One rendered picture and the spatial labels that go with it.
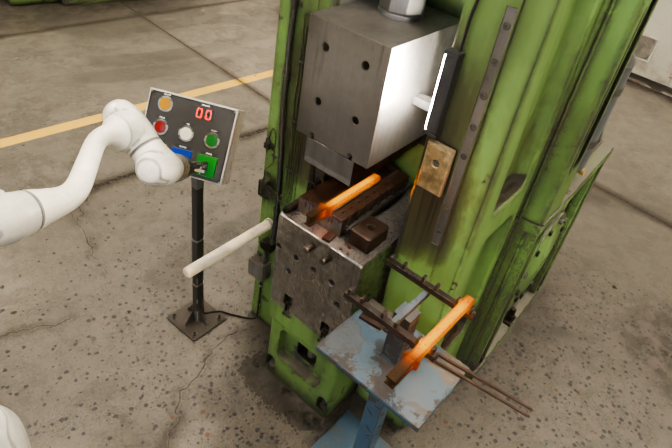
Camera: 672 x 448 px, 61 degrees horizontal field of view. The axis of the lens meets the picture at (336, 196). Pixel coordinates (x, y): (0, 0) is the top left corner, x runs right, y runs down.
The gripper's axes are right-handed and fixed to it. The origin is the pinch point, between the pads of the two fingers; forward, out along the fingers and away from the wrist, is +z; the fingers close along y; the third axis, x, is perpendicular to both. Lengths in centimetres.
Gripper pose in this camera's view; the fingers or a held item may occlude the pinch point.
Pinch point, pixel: (201, 165)
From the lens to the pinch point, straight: 206.5
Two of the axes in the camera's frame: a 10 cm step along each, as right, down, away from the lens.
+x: 2.5, -9.6, -1.1
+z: 1.4, -0.8, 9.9
